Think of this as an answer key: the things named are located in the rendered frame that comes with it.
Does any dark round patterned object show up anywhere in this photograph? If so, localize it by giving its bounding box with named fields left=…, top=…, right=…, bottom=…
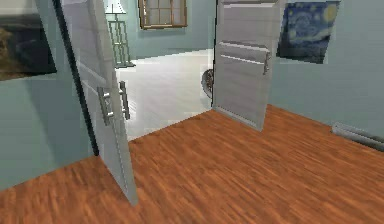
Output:
left=200, top=68, right=215, bottom=100

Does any grey room door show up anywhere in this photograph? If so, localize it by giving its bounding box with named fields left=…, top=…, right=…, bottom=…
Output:
left=212, top=0, right=288, bottom=132
left=60, top=0, right=140, bottom=207

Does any wooden framed window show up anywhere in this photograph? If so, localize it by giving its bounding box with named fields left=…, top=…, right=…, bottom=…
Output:
left=138, top=0, right=188, bottom=31

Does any white floor lamp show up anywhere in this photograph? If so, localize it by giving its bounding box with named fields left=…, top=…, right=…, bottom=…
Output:
left=105, top=0, right=137, bottom=69

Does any blue starry night painting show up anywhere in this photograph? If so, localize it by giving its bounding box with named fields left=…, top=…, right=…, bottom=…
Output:
left=276, top=0, right=342, bottom=65

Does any grey long flat object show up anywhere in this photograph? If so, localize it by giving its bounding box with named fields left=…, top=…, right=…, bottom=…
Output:
left=331, top=121, right=384, bottom=153

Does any silver door handle bar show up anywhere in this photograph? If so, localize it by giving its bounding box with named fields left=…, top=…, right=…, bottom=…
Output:
left=97, top=86, right=115, bottom=127
left=118, top=80, right=131, bottom=121

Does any dark framed wall picture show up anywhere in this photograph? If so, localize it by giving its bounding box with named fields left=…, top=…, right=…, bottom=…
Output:
left=0, top=0, right=58, bottom=82

